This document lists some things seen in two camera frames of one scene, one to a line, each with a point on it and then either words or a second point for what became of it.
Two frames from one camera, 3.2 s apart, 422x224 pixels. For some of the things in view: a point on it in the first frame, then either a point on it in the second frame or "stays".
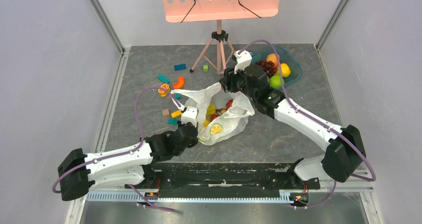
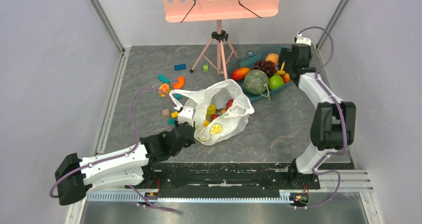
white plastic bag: (222, 116) stays
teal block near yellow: (172, 121) stays
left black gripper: (194, 142) stays
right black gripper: (231, 82) -> (287, 58)
